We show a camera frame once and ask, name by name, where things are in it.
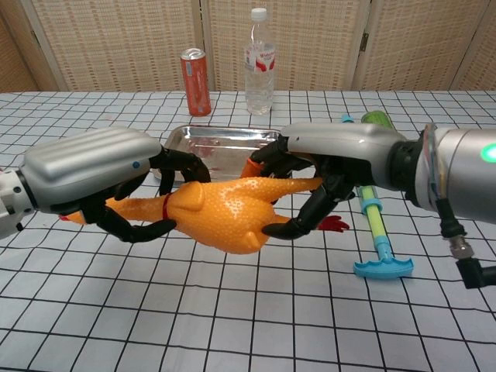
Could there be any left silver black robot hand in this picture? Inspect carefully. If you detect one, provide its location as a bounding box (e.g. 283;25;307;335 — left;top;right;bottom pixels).
19;126;212;244

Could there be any woven beige folding screen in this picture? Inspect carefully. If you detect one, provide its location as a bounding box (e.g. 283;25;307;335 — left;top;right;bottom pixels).
0;0;496;94

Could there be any orange rubber chicken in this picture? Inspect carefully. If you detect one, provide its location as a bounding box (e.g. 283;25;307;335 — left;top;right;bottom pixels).
58;174;350;256

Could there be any orange drink can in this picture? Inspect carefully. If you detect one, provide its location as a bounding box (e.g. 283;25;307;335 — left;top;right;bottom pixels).
180;48;212;117

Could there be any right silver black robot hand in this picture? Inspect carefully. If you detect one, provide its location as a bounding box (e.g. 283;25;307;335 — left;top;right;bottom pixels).
242;122;401;240

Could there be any blue green water pump toy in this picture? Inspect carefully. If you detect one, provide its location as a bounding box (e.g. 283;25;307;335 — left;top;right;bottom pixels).
340;114;415;281

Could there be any clear plastic water bottle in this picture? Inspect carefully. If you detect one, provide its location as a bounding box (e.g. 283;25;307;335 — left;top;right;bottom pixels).
243;7;277;115

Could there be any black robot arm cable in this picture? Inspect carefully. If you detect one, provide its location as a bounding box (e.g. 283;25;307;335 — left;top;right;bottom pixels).
436;197;496;291

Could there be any white black checkered tablecloth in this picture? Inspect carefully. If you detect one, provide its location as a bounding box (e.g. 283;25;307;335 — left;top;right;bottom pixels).
0;91;496;372

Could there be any silver metal tray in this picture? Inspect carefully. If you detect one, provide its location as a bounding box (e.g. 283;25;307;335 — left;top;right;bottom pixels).
153;124;283;184

